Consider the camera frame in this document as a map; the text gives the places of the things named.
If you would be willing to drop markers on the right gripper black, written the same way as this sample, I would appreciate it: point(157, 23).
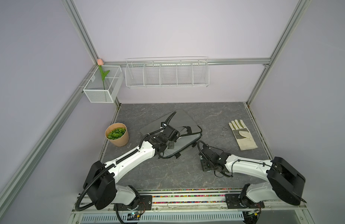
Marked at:
point(203, 167)

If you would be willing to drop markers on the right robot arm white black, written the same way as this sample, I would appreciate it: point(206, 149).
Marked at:
point(281, 181)

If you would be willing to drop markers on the grey laptop bag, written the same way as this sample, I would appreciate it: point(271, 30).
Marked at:
point(189, 131)

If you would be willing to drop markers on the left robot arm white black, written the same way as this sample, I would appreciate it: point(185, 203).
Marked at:
point(101, 189)

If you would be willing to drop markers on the beige work glove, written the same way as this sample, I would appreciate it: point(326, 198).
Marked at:
point(242, 135)

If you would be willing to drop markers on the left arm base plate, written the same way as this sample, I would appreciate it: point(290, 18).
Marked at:
point(140, 203)

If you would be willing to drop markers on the potted green plant paper cup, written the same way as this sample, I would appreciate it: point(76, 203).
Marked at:
point(117, 134)

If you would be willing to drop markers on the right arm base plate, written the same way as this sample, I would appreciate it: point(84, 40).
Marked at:
point(234, 201)

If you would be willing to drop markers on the white wire wall shelf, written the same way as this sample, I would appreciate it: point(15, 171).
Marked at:
point(167, 72)

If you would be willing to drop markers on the white mesh box basket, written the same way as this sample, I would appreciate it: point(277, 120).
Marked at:
point(94, 87)

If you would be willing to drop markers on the pink artificial tulip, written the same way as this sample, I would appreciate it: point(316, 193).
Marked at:
point(103, 73)

